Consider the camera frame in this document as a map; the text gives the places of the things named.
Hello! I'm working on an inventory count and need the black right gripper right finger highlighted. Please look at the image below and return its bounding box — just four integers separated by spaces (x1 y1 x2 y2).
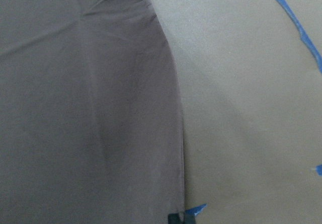
184 209 196 224

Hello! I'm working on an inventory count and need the brown paper table cover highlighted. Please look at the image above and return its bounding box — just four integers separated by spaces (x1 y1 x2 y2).
152 0 321 223

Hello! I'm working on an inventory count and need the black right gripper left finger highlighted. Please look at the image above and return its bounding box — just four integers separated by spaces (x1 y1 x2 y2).
168 212 183 224

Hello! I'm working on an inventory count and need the dark brown t-shirt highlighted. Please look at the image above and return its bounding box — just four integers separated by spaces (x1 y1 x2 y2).
1 0 185 223

